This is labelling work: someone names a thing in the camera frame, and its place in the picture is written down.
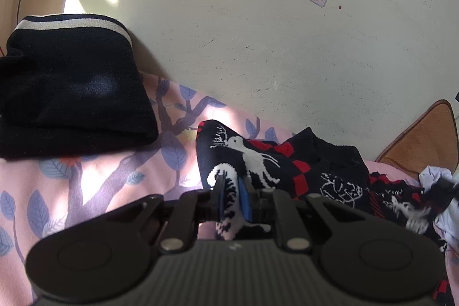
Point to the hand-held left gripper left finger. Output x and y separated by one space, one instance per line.
219 200

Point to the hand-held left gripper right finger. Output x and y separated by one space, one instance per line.
245 200

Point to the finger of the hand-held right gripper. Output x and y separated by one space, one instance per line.
446 193

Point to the dark deer patterned sweater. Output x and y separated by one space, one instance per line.
322 162

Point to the pale blue white cloth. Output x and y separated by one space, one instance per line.
446 223

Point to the pink floral bedsheet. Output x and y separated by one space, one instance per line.
107 166

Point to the black sweater with white stripe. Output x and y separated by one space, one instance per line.
71 94

